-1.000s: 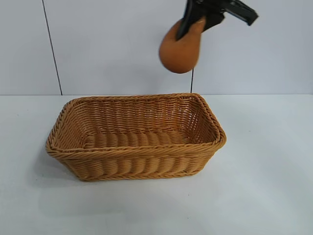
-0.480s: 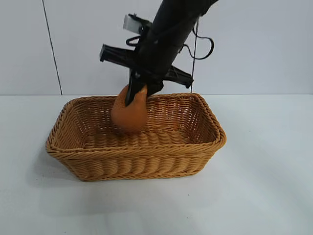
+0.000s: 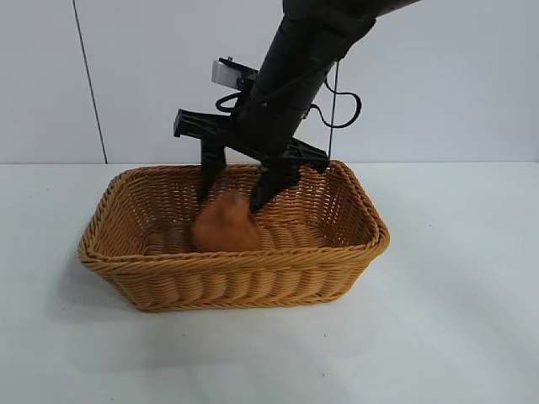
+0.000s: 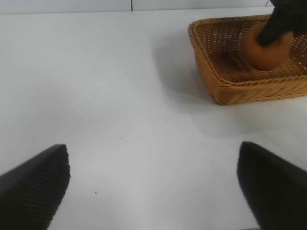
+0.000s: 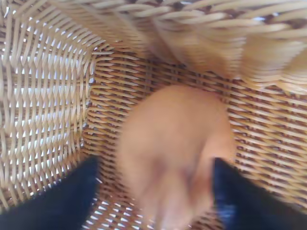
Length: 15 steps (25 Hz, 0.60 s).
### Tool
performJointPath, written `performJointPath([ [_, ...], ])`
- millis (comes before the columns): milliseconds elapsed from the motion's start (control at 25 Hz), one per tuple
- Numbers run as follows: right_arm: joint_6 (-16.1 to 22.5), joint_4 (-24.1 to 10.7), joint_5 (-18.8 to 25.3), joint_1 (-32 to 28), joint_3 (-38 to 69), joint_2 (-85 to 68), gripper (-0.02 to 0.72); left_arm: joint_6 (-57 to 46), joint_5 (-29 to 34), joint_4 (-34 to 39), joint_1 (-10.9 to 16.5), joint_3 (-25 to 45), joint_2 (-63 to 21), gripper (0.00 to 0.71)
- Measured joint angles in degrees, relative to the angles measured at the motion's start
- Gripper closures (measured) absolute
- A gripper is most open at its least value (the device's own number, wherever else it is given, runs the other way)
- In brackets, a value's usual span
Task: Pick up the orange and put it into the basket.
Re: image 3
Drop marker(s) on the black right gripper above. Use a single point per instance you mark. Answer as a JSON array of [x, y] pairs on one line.
[[265, 130]]

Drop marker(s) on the tan woven wicker basket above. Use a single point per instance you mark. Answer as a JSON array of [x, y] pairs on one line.
[[210, 282]]

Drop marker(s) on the orange knobbed citrus fruit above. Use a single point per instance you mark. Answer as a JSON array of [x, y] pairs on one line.
[[223, 231]]

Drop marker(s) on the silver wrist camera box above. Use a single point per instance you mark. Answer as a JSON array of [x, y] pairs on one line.
[[223, 73]]

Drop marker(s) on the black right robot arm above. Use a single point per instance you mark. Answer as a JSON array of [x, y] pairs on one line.
[[311, 50]]

